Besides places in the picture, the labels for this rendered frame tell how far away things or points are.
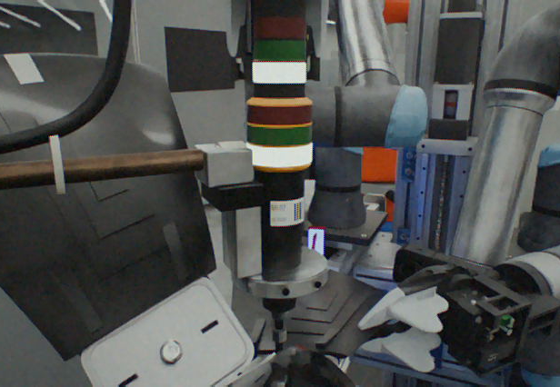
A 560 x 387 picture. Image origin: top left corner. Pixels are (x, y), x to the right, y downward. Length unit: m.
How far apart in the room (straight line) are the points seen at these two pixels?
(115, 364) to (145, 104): 0.21
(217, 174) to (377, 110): 0.31
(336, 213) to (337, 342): 0.74
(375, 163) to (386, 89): 3.72
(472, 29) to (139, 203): 0.95
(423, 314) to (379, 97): 0.25
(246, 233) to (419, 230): 0.95
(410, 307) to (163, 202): 0.26
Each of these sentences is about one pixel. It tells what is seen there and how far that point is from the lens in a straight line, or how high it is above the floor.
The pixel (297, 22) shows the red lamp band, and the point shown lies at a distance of 0.30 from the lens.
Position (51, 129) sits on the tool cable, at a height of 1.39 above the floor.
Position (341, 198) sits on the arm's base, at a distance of 1.15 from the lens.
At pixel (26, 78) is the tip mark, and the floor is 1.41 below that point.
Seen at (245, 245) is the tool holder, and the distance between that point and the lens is 0.31.
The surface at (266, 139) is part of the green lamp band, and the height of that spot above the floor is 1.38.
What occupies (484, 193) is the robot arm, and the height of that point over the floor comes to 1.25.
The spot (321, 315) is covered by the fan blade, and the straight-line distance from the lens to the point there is 0.47.
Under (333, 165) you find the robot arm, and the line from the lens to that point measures 1.13.
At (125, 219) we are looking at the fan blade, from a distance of 0.33.
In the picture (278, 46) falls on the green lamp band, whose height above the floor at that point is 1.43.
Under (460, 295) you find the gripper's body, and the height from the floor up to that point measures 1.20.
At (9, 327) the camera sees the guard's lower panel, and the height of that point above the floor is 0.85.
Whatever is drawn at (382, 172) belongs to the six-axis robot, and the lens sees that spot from 4.32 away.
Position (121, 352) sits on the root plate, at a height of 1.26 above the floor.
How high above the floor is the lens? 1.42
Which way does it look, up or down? 16 degrees down
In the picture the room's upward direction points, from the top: straight up
